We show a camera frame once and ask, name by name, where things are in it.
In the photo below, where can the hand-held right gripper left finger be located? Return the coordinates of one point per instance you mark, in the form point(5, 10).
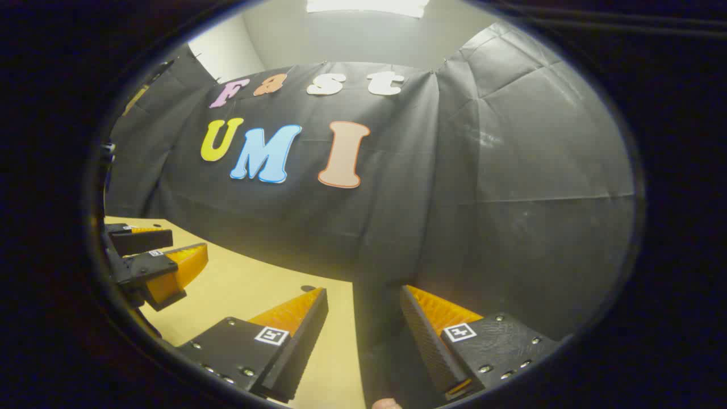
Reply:
point(304, 346)

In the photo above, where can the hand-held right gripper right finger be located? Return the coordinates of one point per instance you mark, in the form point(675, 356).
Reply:
point(426, 341)

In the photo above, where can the ceiling light panel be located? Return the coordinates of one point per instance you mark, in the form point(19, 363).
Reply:
point(369, 5)

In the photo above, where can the black backdrop cloth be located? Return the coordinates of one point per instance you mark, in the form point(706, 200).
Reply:
point(397, 227)

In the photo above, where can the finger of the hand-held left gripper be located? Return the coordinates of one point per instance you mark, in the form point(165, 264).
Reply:
point(149, 271)
point(142, 240)

